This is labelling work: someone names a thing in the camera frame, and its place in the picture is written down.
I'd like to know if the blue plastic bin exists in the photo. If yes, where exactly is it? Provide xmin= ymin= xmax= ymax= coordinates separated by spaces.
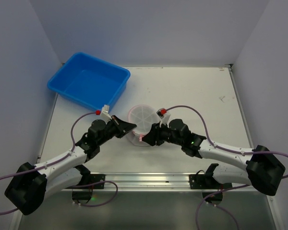
xmin=47 ymin=52 xmax=131 ymax=111

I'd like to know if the base mount plate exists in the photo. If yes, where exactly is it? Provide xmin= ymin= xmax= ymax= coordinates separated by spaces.
xmin=88 ymin=174 xmax=106 ymax=190
xmin=189 ymin=170 xmax=207 ymax=189

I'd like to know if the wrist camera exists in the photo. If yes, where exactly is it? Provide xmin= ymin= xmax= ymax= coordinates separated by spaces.
xmin=95 ymin=104 xmax=111 ymax=123
xmin=156 ymin=108 xmax=170 ymax=127

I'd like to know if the aluminium rail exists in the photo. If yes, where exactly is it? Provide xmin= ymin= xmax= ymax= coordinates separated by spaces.
xmin=62 ymin=173 xmax=250 ymax=192

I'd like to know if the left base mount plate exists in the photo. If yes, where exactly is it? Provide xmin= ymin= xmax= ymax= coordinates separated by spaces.
xmin=88 ymin=174 xmax=106 ymax=190

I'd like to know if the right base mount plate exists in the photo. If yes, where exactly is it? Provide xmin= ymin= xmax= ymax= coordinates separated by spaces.
xmin=189 ymin=170 xmax=207 ymax=189

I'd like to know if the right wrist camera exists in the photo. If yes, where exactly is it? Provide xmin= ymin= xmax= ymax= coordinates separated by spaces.
xmin=156 ymin=108 xmax=170 ymax=127

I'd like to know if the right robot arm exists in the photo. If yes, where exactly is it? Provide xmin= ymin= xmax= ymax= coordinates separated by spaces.
xmin=142 ymin=119 xmax=285 ymax=196

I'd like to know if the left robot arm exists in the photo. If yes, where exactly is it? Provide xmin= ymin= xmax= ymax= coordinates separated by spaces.
xmin=4 ymin=115 xmax=137 ymax=215

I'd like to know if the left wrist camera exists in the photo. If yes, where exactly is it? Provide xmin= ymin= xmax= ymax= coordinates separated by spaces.
xmin=95 ymin=104 xmax=111 ymax=123

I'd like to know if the white mesh laundry bag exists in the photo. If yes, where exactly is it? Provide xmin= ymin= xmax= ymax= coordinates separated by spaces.
xmin=127 ymin=104 xmax=160 ymax=147

